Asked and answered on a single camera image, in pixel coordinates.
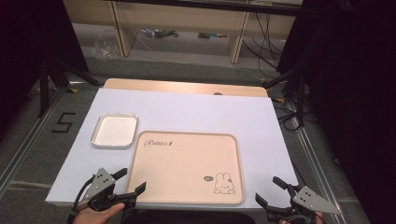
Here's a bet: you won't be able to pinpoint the black tripod stand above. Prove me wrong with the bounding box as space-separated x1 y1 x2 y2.
262 68 309 129
36 56 105 119

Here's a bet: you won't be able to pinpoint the black hanging cables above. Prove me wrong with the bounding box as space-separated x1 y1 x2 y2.
242 11 283 79

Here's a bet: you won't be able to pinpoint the pink tray with rabbit print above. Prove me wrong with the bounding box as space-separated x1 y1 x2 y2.
125 130 246 205

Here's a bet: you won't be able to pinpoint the black floor cables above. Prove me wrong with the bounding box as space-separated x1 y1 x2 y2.
274 97 310 133

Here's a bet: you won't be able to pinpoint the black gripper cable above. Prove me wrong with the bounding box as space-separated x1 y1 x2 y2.
68 175 96 222

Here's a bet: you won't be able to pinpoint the wooden desk frame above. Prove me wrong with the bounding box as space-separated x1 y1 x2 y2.
63 0 304 65

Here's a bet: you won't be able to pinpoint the small white square tray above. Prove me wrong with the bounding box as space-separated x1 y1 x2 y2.
90 112 139 149

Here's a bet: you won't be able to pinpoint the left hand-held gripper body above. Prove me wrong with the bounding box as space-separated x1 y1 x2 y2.
83 167 137 213

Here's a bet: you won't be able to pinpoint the black curtain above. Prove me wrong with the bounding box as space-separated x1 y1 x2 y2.
276 0 396 224
0 0 91 143

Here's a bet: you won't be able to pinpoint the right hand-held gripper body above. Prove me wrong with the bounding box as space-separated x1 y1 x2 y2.
266 185 343 224

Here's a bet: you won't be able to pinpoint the white board sheet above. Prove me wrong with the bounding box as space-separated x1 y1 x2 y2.
45 87 299 210

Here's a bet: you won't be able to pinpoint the person's right hand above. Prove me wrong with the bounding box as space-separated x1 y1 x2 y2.
278 211 325 224

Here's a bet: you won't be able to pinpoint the person's left hand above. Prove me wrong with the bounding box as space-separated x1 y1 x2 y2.
72 203 126 224

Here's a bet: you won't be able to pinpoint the clear plastic bag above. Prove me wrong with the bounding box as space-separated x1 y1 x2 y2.
92 28 121 61

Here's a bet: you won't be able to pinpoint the metal floor rail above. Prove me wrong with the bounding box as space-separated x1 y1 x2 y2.
0 81 73 195
288 101 348 224

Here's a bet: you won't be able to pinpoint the blue and black clutter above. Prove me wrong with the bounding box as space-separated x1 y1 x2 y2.
137 27 180 39

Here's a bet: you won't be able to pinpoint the dark cloth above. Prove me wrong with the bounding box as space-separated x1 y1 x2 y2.
121 210 257 224

